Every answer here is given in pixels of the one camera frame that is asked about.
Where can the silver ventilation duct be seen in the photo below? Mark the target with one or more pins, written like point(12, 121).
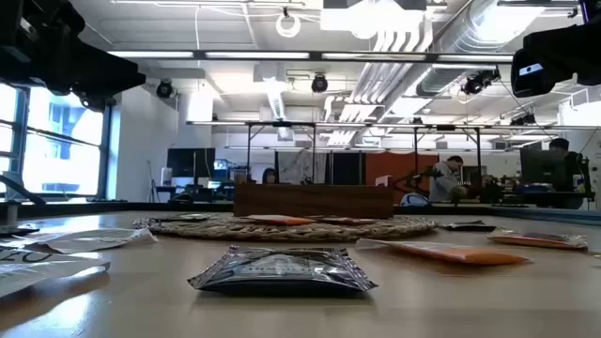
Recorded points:
point(474, 33)

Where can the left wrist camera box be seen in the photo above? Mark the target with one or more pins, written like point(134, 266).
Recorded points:
point(94, 101)

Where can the yellow orange foil tea packet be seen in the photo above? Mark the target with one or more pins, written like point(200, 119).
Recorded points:
point(537, 240)
point(347, 220)

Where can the large bright window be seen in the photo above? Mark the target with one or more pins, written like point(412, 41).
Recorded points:
point(61, 155)

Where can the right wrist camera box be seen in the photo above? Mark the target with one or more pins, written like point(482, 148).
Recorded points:
point(533, 80)

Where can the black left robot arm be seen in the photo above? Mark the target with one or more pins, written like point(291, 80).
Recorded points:
point(23, 28)

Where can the overhead LED light bar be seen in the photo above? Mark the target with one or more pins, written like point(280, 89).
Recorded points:
point(258, 55)

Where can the black computer monitor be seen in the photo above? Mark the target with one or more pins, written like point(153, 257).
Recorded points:
point(537, 166)
point(190, 162)

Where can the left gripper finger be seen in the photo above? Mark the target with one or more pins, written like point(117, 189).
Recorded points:
point(103, 70)

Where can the orange partition wall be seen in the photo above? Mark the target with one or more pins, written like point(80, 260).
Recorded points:
point(394, 166)

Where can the black aluminium table frame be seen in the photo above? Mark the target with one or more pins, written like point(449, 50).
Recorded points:
point(94, 207)

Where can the person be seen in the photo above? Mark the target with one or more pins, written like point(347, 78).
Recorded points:
point(270, 176)
point(446, 180)
point(568, 166)

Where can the black slanted bar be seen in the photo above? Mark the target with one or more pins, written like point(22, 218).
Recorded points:
point(19, 188)

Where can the white orange tea packet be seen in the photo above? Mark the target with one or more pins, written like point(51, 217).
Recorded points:
point(37, 272)
point(89, 239)
point(279, 219)
point(451, 255)

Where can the round woven placemat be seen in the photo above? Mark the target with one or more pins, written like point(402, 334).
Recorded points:
point(300, 232)

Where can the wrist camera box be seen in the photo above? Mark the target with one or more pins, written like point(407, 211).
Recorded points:
point(533, 80)
point(94, 101)

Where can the black workstation frame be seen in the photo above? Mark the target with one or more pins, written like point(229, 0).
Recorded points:
point(282, 124)

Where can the wooden three-compartment tray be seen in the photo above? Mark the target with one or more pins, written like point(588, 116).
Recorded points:
point(312, 201)

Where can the grey metal post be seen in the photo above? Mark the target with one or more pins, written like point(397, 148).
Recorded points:
point(11, 213)

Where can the dark purple foil tea packet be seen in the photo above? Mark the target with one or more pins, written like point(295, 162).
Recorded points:
point(14, 230)
point(183, 217)
point(467, 226)
point(282, 272)

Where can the black ceiling camera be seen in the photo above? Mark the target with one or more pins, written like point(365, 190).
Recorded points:
point(319, 83)
point(164, 88)
point(479, 82)

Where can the blue white ball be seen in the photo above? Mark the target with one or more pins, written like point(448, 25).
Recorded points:
point(414, 199)

